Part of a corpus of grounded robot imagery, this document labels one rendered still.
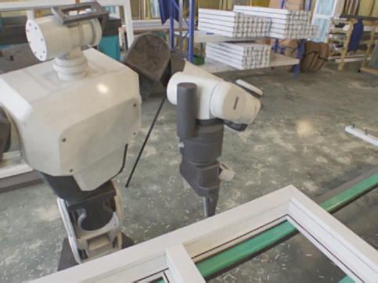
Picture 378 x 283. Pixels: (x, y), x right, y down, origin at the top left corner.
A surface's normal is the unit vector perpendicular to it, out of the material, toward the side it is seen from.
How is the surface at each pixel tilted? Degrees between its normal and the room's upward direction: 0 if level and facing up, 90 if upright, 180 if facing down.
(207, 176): 90
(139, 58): 53
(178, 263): 0
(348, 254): 90
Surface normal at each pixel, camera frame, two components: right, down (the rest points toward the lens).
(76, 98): 0.65, -0.18
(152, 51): 0.38, -0.16
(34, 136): 0.13, 0.60
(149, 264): 0.46, 0.44
